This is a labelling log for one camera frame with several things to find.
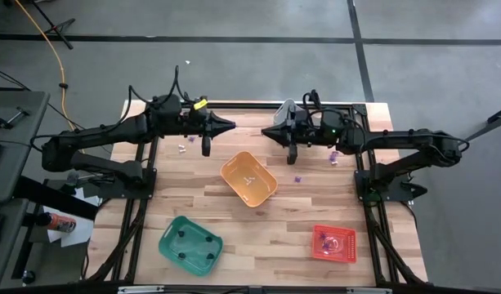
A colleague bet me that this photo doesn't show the red perforated basket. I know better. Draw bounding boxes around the red perforated basket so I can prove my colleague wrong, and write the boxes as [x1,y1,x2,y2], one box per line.
[312,225,357,264]

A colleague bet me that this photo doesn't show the silver aluminium extrusion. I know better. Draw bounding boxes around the silver aluminium extrusion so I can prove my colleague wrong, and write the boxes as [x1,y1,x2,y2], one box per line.
[117,285,165,294]
[346,287,393,294]

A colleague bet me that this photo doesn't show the metal clamp handle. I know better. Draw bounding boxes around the metal clamp handle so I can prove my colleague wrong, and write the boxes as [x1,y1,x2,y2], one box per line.
[7,106,30,127]

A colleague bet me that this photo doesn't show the green plastic bin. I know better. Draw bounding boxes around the green plastic bin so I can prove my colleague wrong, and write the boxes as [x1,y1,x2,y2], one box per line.
[158,215,224,278]

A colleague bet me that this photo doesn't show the white plastic bin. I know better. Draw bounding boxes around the white plastic bin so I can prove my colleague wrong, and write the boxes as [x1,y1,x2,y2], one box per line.
[272,98,297,127]

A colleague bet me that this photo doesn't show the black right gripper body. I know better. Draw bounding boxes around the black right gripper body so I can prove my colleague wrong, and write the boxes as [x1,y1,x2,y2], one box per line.
[287,108,351,166]

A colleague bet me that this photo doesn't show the black stand leg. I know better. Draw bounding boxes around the black stand leg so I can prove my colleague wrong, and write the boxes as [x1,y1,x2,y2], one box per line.
[437,104,501,157]

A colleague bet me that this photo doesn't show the black tripod stand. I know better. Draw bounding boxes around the black tripod stand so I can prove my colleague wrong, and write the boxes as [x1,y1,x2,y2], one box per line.
[29,0,77,51]

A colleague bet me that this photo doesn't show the black aluminium table frame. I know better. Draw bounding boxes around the black aluminium table frame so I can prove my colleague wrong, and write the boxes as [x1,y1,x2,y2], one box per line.
[85,100,430,287]

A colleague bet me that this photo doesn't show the black floor cable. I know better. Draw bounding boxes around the black floor cable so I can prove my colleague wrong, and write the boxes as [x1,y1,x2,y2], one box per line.
[0,65,116,158]

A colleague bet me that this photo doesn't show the white paper sheets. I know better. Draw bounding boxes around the white paper sheets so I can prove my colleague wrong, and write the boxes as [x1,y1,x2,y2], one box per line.
[42,185,102,249]

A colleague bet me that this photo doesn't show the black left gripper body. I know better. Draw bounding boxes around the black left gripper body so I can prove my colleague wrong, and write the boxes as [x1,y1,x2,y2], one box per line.
[182,106,213,158]

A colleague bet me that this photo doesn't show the yellow floor cable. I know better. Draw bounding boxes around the yellow floor cable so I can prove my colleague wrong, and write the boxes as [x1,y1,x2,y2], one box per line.
[14,0,79,134]

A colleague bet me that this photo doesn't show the grey desk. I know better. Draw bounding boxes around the grey desk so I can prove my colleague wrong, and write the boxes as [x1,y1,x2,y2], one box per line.
[0,90,51,289]

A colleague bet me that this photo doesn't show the orange plastic bin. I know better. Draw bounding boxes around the orange plastic bin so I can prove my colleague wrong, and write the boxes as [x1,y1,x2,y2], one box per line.
[220,150,279,208]

